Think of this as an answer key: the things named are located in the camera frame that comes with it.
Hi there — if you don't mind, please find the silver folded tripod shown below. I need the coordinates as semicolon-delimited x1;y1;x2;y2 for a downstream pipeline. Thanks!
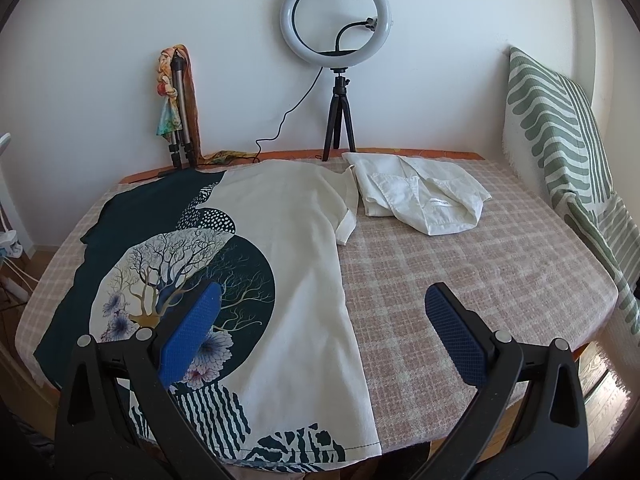
169;51;198;170

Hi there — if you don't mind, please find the black mini tripod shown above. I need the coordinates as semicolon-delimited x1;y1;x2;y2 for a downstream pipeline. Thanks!
321;68;357;162

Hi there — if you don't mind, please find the black ring light cable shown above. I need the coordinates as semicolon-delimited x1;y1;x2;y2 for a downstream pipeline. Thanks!
247;65;326;165

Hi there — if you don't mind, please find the cream and teal printed shirt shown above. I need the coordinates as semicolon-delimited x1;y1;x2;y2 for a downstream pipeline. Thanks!
35;160;382;479

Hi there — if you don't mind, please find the white folded shirt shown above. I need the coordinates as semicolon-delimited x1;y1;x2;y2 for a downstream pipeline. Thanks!
343;153;491;236

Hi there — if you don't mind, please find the white power strip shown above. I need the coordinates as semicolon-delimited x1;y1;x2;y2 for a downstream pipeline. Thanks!
0;230;24;259

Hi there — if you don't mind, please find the colourful scarf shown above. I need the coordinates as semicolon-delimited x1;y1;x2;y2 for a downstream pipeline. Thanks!
156;44;254;169

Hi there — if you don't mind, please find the pink plaid bed cover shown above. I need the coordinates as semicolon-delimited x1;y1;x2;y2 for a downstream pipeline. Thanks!
15;160;617;454

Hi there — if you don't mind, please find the white ring light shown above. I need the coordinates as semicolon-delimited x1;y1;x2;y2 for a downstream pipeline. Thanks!
274;0;397;70

